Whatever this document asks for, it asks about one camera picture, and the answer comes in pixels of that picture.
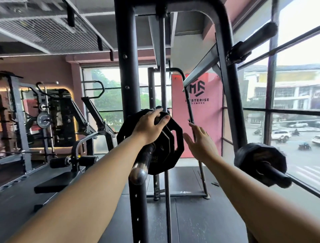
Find chrome guide rod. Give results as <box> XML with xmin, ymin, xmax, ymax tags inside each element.
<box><xmin>158</xmin><ymin>15</ymin><xmax>173</xmax><ymax>243</ymax></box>

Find black bench with roller pads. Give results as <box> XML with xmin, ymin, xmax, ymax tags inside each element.
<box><xmin>34</xmin><ymin>131</ymin><xmax>100</xmax><ymax>194</ymax></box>

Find white wire mesh ceiling panel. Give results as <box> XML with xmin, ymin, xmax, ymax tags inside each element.
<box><xmin>0</xmin><ymin>17</ymin><xmax>111</xmax><ymax>53</ymax></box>

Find building across street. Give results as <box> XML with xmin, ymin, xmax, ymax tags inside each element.
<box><xmin>244</xmin><ymin>64</ymin><xmax>320</xmax><ymax>111</ymax></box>

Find black rack with thin bar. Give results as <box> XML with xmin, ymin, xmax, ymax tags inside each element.
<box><xmin>147</xmin><ymin>67</ymin><xmax>211</xmax><ymax>201</ymax></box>

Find backlit wall mirror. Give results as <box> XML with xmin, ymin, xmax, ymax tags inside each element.
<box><xmin>19</xmin><ymin>87</ymin><xmax>80</xmax><ymax>149</ymax></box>

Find black polygonal weight plate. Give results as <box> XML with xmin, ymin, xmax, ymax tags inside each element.
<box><xmin>155</xmin><ymin>112</ymin><xmax>175</xmax><ymax>174</ymax></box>
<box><xmin>116</xmin><ymin>109</ymin><xmax>167</xmax><ymax>161</ymax></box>
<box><xmin>150</xmin><ymin>118</ymin><xmax>185</xmax><ymax>176</ymax></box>

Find black plate storage peg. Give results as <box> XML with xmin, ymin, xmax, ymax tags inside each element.
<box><xmin>226</xmin><ymin>22</ymin><xmax>279</xmax><ymax>66</ymax></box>
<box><xmin>260</xmin><ymin>161</ymin><xmax>293</xmax><ymax>189</ymax></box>

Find person's right forearm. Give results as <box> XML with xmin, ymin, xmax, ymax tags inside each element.
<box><xmin>206</xmin><ymin>152</ymin><xmax>320</xmax><ymax>243</ymax></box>

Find grey power rack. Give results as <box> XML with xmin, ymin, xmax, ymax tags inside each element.
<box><xmin>0</xmin><ymin>71</ymin><xmax>55</xmax><ymax>174</ymax></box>

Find person's right hand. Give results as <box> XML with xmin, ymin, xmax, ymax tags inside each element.
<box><xmin>183</xmin><ymin>123</ymin><xmax>221</xmax><ymax>164</ymax></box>

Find person's left hand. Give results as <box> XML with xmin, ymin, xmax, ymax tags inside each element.
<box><xmin>134</xmin><ymin>108</ymin><xmax>171</xmax><ymax>146</ymax></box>

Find black window frame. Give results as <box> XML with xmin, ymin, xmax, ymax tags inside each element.
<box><xmin>222</xmin><ymin>0</ymin><xmax>320</xmax><ymax>199</ymax></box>

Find black plate-loaded machine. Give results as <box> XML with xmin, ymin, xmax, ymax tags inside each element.
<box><xmin>36</xmin><ymin>80</ymin><xmax>117</xmax><ymax>157</ymax></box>

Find small black weight plate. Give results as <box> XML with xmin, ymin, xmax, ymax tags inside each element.
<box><xmin>234</xmin><ymin>143</ymin><xmax>288</xmax><ymax>187</ymax></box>

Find person's left forearm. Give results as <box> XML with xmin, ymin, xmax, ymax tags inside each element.
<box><xmin>7</xmin><ymin>134</ymin><xmax>150</xmax><ymax>243</ymax></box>

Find chrome barbell sleeve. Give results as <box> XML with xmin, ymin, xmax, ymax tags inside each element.
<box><xmin>128</xmin><ymin>143</ymin><xmax>156</xmax><ymax>186</ymax></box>

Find grey round weight plate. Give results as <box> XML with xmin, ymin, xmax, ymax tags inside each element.
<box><xmin>37</xmin><ymin>112</ymin><xmax>52</xmax><ymax>129</ymax></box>

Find pink banner with black logo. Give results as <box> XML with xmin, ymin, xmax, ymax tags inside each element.
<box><xmin>171</xmin><ymin>73</ymin><xmax>223</xmax><ymax>159</ymax></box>

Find black smith machine frame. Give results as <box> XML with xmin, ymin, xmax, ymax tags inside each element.
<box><xmin>114</xmin><ymin>0</ymin><xmax>250</xmax><ymax>243</ymax></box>

